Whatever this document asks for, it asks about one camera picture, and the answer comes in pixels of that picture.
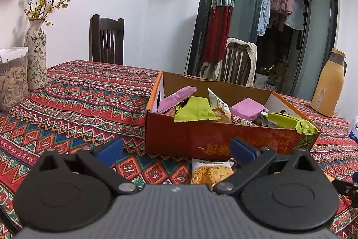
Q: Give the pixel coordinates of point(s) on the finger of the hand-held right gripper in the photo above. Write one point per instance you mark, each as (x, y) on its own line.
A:
(348, 189)

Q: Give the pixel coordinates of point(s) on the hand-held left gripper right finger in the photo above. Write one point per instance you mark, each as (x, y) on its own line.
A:
(242, 150)

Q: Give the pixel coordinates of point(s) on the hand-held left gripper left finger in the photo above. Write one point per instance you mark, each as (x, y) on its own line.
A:
(112, 148)

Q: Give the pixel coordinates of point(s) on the orange cardboard box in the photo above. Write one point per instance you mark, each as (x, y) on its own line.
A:
(223, 141)

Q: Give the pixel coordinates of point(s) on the silver snack packet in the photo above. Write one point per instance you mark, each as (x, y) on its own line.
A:
(261, 120)

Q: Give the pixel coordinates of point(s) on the biscuit print snack packet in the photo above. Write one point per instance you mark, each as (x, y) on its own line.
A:
(209, 173)
(221, 110)

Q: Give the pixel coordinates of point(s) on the purple snack packet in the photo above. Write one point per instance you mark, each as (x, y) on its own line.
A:
(176, 99)
(249, 108)

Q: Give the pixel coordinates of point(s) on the lime green snack packet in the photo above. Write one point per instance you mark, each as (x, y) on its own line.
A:
(195, 110)
(291, 121)

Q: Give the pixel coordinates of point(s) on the red orange snack packet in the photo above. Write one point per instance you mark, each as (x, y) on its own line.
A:
(172, 111)

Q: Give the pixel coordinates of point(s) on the patterned red tablecloth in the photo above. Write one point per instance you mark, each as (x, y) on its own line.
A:
(84, 104)

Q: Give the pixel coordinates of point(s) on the white tissue pack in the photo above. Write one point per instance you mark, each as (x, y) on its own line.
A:
(353, 129)

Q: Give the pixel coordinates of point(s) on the white container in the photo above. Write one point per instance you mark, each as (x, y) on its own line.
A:
(261, 81)

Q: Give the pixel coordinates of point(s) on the wooden chair with cloth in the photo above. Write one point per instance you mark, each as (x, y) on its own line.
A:
(251, 59)

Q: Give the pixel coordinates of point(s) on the yellow thermos jug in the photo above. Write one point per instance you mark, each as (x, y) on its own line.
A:
(327, 87)

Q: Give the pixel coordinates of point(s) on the wooden chair with slats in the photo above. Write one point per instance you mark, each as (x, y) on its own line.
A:
(236, 45)

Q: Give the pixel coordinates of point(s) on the red tasselled hanging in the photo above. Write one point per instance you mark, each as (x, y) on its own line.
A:
(216, 37)

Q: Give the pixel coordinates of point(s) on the floral ceramic vase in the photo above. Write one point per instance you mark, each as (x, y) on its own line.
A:
(35, 59)

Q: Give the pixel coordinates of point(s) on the clear plastic cereal container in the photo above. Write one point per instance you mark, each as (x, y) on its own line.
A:
(12, 85)

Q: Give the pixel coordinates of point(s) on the dark wooden chair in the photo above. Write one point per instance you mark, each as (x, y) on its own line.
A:
(106, 24)

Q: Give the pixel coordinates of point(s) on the light blue shirt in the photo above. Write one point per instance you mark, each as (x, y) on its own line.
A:
(264, 12)

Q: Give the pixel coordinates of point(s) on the white hanging garment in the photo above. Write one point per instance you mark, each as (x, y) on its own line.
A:
(296, 19)

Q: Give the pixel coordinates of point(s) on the sliding glass door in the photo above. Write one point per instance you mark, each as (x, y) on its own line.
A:
(246, 3)

